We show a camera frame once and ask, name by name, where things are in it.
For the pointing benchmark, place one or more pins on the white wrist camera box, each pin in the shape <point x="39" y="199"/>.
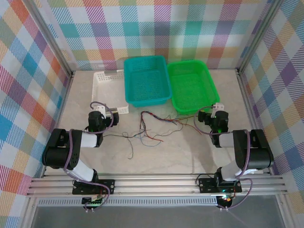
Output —
<point x="101" y="110"/>
<point x="217" y="107"/>

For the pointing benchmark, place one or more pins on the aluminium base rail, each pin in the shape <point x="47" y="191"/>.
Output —
<point x="154" y="187"/>

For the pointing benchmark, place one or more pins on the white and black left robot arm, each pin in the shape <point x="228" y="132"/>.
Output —
<point x="57" y="154"/>

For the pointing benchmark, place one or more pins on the controller circuit board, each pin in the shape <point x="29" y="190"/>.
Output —
<point x="225" y="199"/>
<point x="92" y="202"/>

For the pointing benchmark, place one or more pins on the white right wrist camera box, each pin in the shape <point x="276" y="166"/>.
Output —
<point x="217" y="107"/>

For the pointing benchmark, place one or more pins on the aluminium side rail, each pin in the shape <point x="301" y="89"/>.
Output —
<point x="65" y="95"/>
<point x="245" y="95"/>

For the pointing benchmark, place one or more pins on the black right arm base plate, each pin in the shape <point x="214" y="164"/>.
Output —
<point x="206" y="185"/>

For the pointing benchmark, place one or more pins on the aluminium frame post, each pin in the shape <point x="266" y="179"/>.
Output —
<point x="258" y="35"/>
<point x="52" y="35"/>

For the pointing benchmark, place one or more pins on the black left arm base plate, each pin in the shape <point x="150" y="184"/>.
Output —
<point x="109" y="186"/>

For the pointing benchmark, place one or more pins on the white perforated plastic basket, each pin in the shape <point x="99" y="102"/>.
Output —
<point x="99" y="78"/>

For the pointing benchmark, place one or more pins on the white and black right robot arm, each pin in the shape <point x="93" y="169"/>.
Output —
<point x="257" y="154"/>

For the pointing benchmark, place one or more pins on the teal plastic mesh basket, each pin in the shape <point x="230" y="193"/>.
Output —
<point x="147" y="80"/>

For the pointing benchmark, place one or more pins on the green plastic mesh basket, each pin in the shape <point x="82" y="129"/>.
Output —
<point x="192" y="85"/>

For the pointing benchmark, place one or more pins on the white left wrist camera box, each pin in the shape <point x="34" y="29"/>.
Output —
<point x="101" y="110"/>

